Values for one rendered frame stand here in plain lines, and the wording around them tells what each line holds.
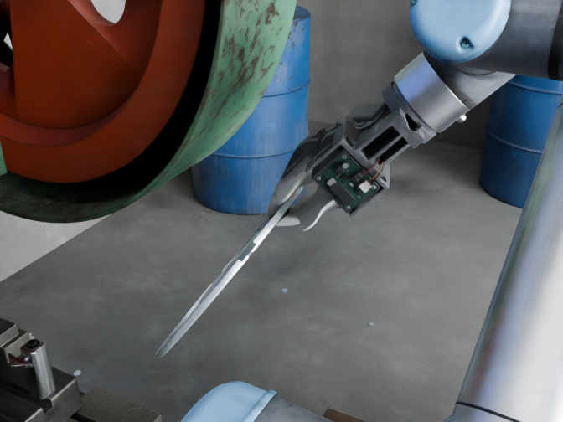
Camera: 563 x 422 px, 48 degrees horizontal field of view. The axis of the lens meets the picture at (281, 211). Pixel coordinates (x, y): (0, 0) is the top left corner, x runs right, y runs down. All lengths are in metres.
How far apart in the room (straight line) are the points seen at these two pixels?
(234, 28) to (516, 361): 0.48
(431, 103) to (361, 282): 1.90
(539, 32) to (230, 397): 0.34
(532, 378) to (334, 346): 1.80
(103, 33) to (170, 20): 0.15
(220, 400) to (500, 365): 0.18
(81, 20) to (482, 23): 0.59
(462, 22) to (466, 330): 1.89
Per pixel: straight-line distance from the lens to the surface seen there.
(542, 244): 0.42
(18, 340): 1.11
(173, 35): 0.79
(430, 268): 2.62
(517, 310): 0.40
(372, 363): 2.12
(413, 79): 0.63
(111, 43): 0.91
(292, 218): 0.74
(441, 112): 0.63
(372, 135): 0.62
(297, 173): 0.71
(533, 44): 0.51
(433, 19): 0.51
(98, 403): 1.10
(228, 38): 0.72
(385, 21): 3.84
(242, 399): 0.43
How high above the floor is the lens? 1.38
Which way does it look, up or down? 28 degrees down
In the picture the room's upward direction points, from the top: straight up
